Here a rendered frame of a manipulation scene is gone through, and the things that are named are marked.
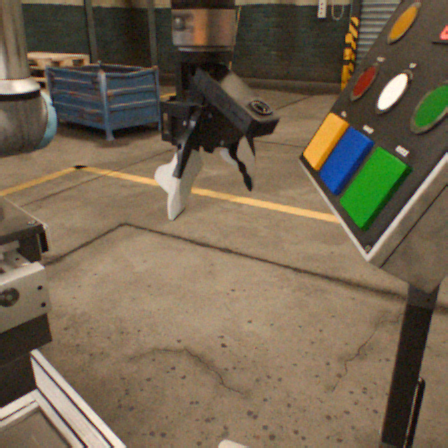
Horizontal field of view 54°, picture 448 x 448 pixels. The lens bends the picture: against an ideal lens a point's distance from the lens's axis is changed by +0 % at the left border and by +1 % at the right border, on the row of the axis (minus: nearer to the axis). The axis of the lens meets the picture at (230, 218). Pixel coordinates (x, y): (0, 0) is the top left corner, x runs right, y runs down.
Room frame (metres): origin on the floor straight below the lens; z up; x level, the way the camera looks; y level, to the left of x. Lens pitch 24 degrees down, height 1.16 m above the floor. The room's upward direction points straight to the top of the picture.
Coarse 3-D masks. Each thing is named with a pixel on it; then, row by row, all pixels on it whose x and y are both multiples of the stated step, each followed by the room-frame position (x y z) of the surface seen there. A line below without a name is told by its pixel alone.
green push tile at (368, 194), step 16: (368, 160) 0.47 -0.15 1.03; (384, 160) 0.44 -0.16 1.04; (400, 160) 0.42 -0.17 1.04; (368, 176) 0.44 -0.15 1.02; (384, 176) 0.42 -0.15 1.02; (400, 176) 0.40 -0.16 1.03; (352, 192) 0.45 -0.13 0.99; (368, 192) 0.42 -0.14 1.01; (384, 192) 0.40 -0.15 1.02; (352, 208) 0.43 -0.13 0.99; (368, 208) 0.40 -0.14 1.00; (368, 224) 0.39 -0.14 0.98
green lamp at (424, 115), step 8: (440, 88) 0.44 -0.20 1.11; (432, 96) 0.44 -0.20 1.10; (440, 96) 0.43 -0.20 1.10; (424, 104) 0.45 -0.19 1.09; (432, 104) 0.43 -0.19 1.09; (440, 104) 0.42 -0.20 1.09; (416, 112) 0.45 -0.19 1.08; (424, 112) 0.44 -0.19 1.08; (432, 112) 0.42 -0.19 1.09; (440, 112) 0.41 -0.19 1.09; (416, 120) 0.44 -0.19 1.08; (424, 120) 0.43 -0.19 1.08; (432, 120) 0.42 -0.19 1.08
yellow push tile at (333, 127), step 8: (328, 120) 0.65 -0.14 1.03; (336, 120) 0.62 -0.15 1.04; (320, 128) 0.66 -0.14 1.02; (328, 128) 0.63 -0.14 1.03; (336, 128) 0.61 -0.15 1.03; (344, 128) 0.60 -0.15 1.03; (320, 136) 0.64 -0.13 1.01; (328, 136) 0.61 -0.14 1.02; (336, 136) 0.59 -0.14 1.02; (312, 144) 0.65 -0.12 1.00; (320, 144) 0.62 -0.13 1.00; (328, 144) 0.60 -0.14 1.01; (304, 152) 0.66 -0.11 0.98; (312, 152) 0.63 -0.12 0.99; (320, 152) 0.60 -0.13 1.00; (328, 152) 0.59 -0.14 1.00; (312, 160) 0.61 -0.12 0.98; (320, 160) 0.59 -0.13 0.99
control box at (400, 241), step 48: (432, 0) 0.60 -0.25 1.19; (384, 48) 0.65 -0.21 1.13; (432, 48) 0.52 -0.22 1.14; (336, 144) 0.59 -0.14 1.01; (384, 144) 0.47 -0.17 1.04; (432, 144) 0.40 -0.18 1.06; (432, 192) 0.36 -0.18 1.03; (384, 240) 0.36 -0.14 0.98; (432, 240) 0.36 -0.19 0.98; (432, 288) 0.36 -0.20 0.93
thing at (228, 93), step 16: (208, 80) 0.53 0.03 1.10; (224, 80) 0.53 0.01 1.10; (240, 80) 0.55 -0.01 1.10; (208, 96) 0.53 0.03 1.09; (224, 96) 0.51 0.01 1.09; (240, 96) 0.51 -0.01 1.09; (256, 96) 0.53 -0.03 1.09; (224, 112) 0.51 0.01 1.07; (240, 112) 0.49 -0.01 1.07; (256, 112) 0.49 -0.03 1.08; (272, 112) 0.50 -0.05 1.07; (240, 128) 0.49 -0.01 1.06; (256, 128) 0.48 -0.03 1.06; (272, 128) 0.50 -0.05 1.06
